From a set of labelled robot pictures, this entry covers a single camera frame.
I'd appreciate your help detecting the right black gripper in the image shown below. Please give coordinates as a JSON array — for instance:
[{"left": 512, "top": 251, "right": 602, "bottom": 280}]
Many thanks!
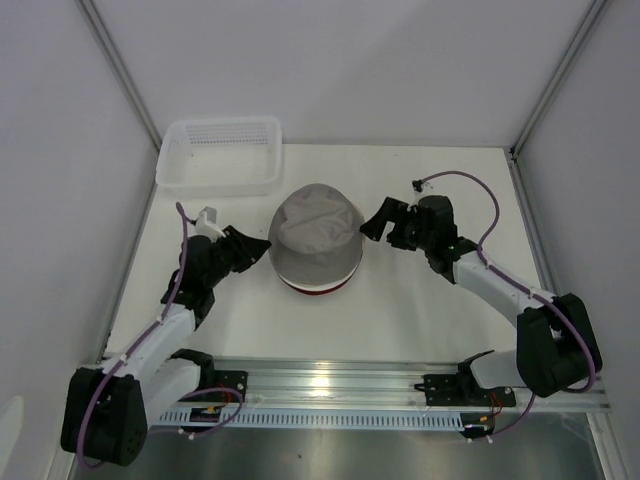
[{"left": 359, "top": 197, "right": 433, "bottom": 252}]

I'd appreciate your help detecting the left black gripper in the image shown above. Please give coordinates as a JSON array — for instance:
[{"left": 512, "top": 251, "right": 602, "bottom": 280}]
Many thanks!
[{"left": 203, "top": 225, "right": 270, "bottom": 289}]

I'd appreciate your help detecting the grey bucket hat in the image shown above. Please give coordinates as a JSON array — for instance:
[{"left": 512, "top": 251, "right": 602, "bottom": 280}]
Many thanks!
[{"left": 268, "top": 183, "right": 363, "bottom": 255}]

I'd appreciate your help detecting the white bucket hat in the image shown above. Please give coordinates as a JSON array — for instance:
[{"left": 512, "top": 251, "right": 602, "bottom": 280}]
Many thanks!
[{"left": 270, "top": 249, "right": 363, "bottom": 290}]

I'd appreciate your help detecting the red bucket hat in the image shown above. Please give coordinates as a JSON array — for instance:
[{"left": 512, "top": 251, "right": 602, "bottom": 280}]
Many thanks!
[{"left": 280, "top": 260, "right": 361, "bottom": 296}]

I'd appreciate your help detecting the beige bucket hat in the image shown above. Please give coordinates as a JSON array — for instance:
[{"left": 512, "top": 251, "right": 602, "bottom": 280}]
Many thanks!
[{"left": 350, "top": 202, "right": 365, "bottom": 226}]

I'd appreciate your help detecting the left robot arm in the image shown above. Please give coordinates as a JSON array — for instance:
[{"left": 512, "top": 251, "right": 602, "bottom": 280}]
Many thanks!
[{"left": 60, "top": 226, "right": 271, "bottom": 466}]

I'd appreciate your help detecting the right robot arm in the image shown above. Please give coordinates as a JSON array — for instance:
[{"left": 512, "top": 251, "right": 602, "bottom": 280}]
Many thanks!
[{"left": 360, "top": 195, "right": 603, "bottom": 404}]

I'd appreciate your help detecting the white plastic basket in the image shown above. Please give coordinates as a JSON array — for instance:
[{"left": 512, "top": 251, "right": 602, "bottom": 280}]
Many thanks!
[{"left": 155, "top": 116, "right": 284, "bottom": 199}]

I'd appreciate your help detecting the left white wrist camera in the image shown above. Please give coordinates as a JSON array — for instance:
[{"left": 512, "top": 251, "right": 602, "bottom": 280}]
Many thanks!
[{"left": 194, "top": 207, "right": 225, "bottom": 243}]

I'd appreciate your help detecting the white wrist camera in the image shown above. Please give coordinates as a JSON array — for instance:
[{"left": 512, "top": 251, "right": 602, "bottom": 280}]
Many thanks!
[
  {"left": 410, "top": 179, "right": 433, "bottom": 206},
  {"left": 194, "top": 207, "right": 225, "bottom": 243}
]

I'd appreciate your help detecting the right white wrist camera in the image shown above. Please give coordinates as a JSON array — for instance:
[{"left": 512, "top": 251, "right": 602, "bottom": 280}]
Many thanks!
[{"left": 410, "top": 179, "right": 433, "bottom": 206}]

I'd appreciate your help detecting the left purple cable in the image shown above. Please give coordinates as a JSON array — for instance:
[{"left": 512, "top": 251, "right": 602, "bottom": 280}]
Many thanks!
[{"left": 73, "top": 201, "right": 244, "bottom": 470}]

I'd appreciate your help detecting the purple cable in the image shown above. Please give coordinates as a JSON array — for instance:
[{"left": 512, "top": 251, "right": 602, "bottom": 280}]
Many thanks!
[
  {"left": 411, "top": 170, "right": 604, "bottom": 441},
  {"left": 73, "top": 201, "right": 244, "bottom": 470}
]

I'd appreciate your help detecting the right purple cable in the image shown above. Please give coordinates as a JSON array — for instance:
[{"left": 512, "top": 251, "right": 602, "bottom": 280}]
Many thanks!
[{"left": 411, "top": 170, "right": 604, "bottom": 441}]

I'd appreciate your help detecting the aluminium mounting rail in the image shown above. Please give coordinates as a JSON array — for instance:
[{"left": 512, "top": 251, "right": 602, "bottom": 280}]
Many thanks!
[{"left": 141, "top": 357, "right": 611, "bottom": 413}]

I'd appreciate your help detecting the white slotted cable duct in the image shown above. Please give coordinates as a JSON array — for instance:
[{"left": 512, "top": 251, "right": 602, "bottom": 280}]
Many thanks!
[{"left": 155, "top": 407, "right": 464, "bottom": 432}]

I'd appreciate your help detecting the left aluminium frame post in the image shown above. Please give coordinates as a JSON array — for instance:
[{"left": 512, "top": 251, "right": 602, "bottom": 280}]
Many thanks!
[{"left": 74, "top": 0, "right": 162, "bottom": 152}]

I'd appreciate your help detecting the aluminium frame post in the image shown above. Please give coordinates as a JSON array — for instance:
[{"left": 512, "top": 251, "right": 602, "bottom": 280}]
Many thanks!
[
  {"left": 74, "top": 0, "right": 162, "bottom": 152},
  {"left": 508, "top": 0, "right": 614, "bottom": 161}
]

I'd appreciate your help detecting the right aluminium frame post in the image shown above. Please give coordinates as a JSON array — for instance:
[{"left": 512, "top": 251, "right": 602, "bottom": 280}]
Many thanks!
[{"left": 508, "top": 0, "right": 614, "bottom": 161}]

